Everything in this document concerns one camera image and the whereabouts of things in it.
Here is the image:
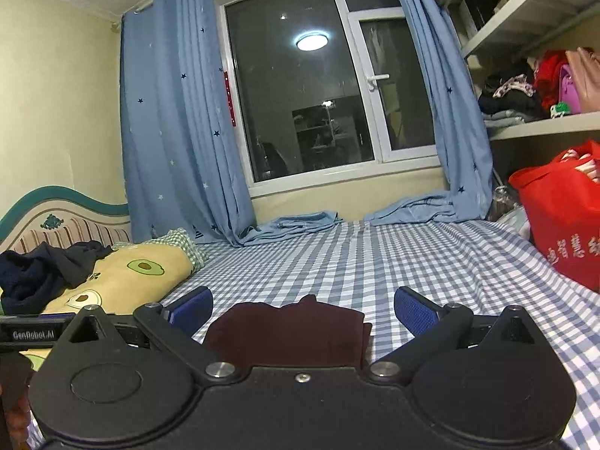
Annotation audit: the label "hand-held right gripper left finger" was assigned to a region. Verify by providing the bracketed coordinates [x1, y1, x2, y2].
[63, 286, 242, 385]

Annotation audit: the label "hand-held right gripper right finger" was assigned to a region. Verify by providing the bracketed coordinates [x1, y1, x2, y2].
[364, 286, 545, 385]

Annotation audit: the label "maroon printed sweatshirt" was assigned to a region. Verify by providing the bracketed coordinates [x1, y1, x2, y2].
[205, 294, 372, 370]

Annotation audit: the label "pile of dark clothes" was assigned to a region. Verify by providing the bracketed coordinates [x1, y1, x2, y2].
[0, 240, 113, 315]

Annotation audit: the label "grey folded clothes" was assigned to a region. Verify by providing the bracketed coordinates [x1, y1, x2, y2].
[483, 110, 530, 127]

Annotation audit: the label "black and floral clothes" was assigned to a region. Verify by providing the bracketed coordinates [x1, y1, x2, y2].
[478, 72, 547, 118]

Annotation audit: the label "person's left hand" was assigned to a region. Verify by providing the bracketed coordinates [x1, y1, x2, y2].
[0, 355, 36, 444]

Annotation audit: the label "blue white checked bed sheet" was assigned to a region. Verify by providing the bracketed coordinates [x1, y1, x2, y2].
[28, 218, 600, 450]

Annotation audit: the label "green checked pillow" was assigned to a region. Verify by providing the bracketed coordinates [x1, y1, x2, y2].
[112, 227, 209, 273]

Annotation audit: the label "yellow avocado print quilt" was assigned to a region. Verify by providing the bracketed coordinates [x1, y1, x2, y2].
[0, 241, 195, 371]

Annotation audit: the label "striped teal-edged headboard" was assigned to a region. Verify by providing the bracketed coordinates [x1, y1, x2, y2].
[0, 185, 133, 256]

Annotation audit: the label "white plastic bag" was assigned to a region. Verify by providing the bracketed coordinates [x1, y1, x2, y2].
[497, 202, 533, 242]

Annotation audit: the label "clear plastic item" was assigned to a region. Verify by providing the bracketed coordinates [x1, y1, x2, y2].
[491, 185, 521, 221]

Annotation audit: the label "red fabric bag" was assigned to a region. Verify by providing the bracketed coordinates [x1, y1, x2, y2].
[508, 139, 600, 287]

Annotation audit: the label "blue star curtain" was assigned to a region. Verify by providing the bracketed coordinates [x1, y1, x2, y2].
[363, 0, 495, 226]
[119, 0, 345, 247]

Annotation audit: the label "red window sticker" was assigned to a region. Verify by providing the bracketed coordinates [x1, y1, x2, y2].
[223, 70, 236, 128]

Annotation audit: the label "white shelf unit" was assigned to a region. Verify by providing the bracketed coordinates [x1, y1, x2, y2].
[445, 0, 600, 141]

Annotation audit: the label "red white striped cloth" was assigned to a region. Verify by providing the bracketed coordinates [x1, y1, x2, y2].
[558, 147, 600, 176]

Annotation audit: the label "white framed window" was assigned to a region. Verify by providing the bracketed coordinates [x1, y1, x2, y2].
[213, 0, 446, 195]

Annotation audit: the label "purple bag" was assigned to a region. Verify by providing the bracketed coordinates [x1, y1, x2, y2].
[558, 66, 582, 114]

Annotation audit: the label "pink handbag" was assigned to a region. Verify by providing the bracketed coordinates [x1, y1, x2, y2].
[565, 47, 600, 114]

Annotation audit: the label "dark books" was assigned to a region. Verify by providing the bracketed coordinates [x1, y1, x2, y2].
[462, 0, 500, 33]

